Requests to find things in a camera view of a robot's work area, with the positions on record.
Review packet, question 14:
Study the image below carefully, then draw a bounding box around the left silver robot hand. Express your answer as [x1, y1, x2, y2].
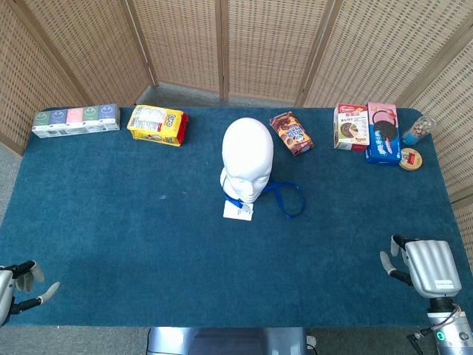
[0, 260, 61, 326]

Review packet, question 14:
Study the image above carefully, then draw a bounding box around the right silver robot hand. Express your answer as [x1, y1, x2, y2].
[379, 234, 463, 299]

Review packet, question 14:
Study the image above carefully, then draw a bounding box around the white and blue badge card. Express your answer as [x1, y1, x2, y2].
[222, 199, 256, 222]

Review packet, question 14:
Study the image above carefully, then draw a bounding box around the blue lanyard strap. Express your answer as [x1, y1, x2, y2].
[221, 173, 306, 220]

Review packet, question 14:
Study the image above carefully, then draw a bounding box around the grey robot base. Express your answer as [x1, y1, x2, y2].
[146, 326, 308, 355]

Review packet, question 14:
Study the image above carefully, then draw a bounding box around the white foam mannequin head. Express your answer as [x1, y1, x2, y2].
[220, 117, 275, 204]

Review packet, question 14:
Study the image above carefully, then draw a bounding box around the round wooden red lid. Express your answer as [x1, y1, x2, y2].
[398, 147, 424, 172]

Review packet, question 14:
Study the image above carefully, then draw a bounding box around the dark blue table cloth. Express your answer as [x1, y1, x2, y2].
[0, 106, 473, 328]

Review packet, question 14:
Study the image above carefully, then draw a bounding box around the clear plastic cup blue base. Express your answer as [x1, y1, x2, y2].
[401, 115, 436, 146]

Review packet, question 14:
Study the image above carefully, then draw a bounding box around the pink blue sandwich cookie box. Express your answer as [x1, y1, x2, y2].
[365, 102, 402, 166]

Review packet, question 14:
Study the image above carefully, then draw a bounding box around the white red wafer box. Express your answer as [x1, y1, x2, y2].
[333, 103, 370, 152]

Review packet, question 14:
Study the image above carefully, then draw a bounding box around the multicolour tissue pack row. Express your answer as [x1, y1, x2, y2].
[31, 104, 121, 139]

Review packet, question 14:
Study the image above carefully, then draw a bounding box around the brown chocolate cookie pack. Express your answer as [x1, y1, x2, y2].
[269, 112, 316, 157]

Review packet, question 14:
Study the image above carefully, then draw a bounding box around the yellow red biscuit bag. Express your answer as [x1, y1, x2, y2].
[126, 104, 190, 147]

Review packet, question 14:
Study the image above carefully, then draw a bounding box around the woven bamboo folding screen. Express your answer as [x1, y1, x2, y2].
[0, 0, 473, 271]

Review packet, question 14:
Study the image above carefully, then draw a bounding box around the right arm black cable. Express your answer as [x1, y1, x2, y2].
[406, 306, 463, 345]

